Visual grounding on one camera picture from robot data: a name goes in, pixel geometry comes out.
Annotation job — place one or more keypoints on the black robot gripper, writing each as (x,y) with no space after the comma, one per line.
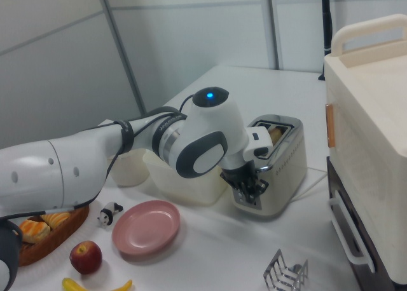
(238,173)

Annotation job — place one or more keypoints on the chrome two-slot toaster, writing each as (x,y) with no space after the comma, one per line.
(286,183)

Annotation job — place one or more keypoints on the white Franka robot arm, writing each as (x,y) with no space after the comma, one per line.
(210,129)

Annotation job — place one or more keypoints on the brown bread slice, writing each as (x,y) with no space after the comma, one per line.
(276,135)

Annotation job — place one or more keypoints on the white plastic container box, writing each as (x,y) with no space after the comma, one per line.
(187,186)

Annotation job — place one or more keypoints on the pink plastic plate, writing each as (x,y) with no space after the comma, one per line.
(146,227)

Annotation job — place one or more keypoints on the white lidded trash can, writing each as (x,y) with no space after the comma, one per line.
(130,171)

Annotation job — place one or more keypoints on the white and brown oven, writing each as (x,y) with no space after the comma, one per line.
(372,119)

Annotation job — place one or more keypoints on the small panda figurine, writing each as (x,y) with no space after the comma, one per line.
(106,215)

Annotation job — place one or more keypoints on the red apple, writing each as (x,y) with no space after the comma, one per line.
(86,257)

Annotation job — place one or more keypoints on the black vertical pole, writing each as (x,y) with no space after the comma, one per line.
(326,24)

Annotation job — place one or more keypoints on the long striped bread roll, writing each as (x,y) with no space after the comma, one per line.
(57,219)

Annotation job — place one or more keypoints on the yellow banana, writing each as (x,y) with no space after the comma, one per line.
(71,285)

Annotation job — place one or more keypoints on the brown wicker basket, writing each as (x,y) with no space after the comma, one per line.
(54,243)

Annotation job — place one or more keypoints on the short striped bread roll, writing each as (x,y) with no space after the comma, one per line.
(33,232)

